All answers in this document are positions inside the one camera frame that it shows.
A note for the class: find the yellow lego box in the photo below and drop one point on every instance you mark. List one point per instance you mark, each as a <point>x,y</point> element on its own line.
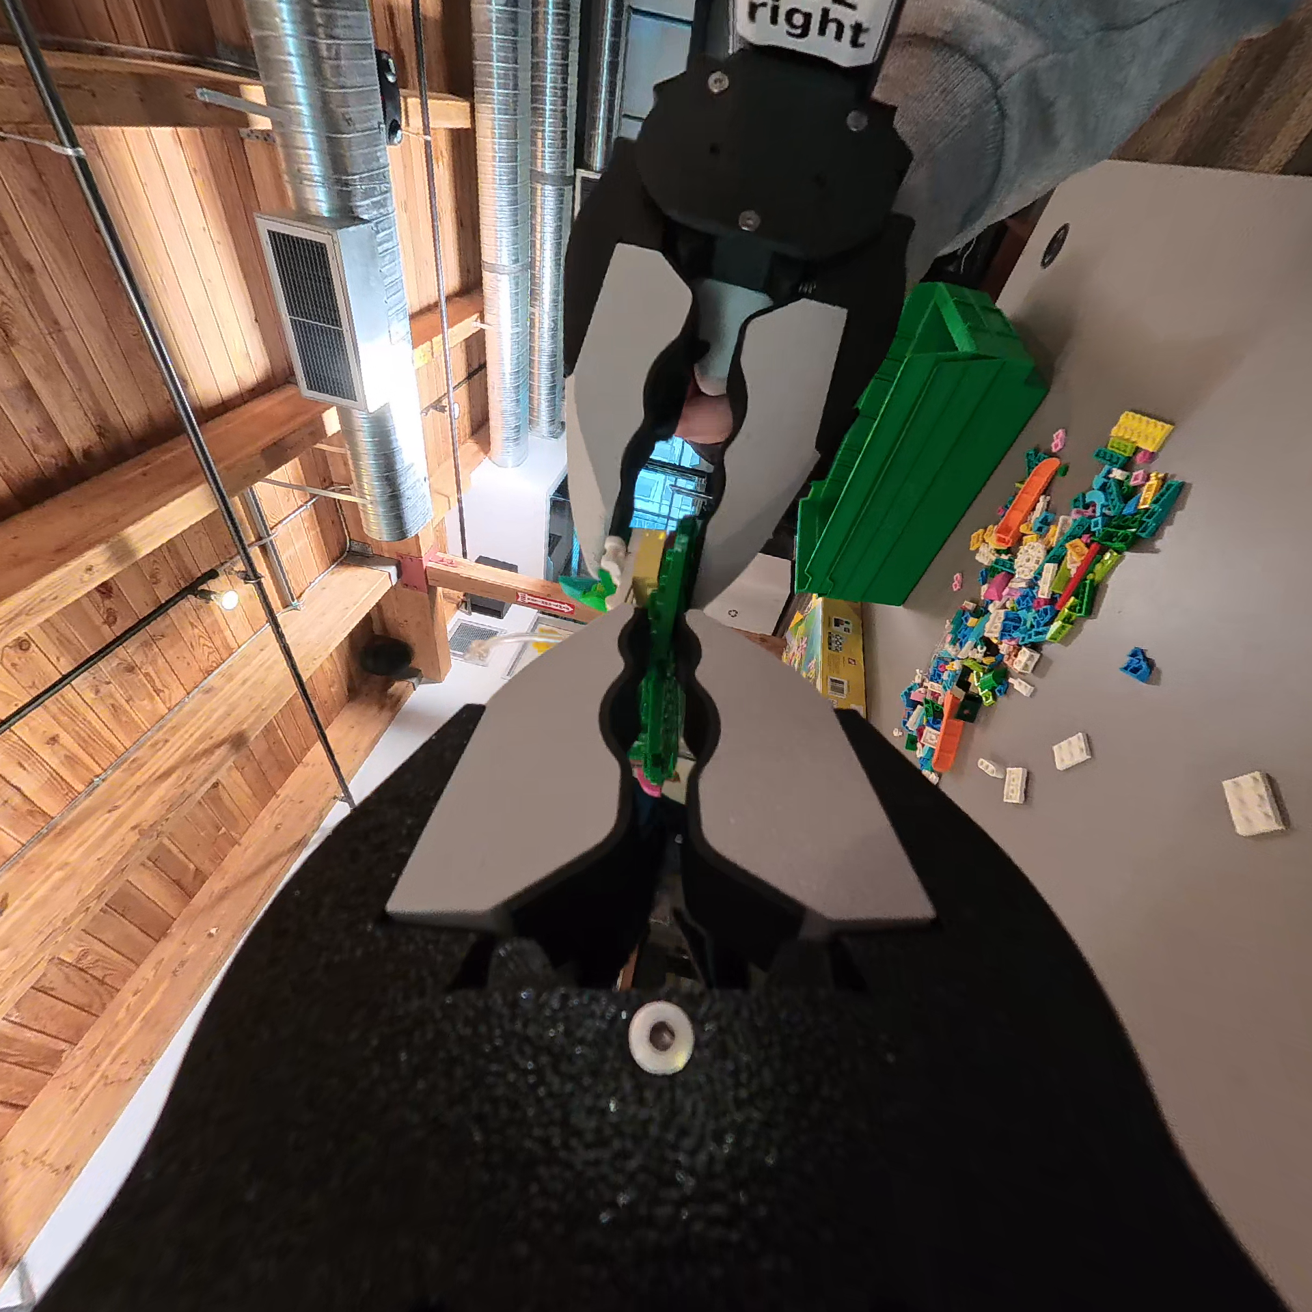
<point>830,656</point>

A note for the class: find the white recycling bin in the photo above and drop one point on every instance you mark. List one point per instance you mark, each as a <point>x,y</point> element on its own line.
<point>765,599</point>

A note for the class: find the silver ventilation duct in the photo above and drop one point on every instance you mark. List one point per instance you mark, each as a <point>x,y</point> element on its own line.
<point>554,256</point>
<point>505,256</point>

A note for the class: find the person's right hand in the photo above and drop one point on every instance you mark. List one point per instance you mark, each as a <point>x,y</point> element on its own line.
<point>705,420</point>

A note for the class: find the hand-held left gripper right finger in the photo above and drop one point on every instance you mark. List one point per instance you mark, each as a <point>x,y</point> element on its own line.
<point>810,809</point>

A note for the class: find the blue lego brick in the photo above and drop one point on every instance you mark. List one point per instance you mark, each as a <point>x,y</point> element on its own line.
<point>1138,665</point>

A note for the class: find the large glass window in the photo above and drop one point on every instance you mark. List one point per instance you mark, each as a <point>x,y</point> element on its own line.
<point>666,492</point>

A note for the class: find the person's right forearm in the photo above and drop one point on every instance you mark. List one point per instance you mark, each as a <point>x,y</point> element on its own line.
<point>1026,92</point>

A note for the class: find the green lego flower model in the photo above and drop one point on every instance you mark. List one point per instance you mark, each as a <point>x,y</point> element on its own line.
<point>673,584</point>

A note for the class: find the nested green plastic bins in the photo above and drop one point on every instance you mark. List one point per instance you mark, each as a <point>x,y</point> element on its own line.
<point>923,460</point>

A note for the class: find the large duct with vent grille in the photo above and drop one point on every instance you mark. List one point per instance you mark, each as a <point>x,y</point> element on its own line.
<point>338,307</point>

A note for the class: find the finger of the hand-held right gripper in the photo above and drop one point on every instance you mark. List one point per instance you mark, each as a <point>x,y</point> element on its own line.
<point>610,389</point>
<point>790,429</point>

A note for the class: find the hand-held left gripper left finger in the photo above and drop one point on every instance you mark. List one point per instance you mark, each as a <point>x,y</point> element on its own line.
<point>502,809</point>

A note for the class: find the pile of colourful lego bricks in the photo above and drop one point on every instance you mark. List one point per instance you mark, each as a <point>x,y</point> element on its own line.
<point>1037,584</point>

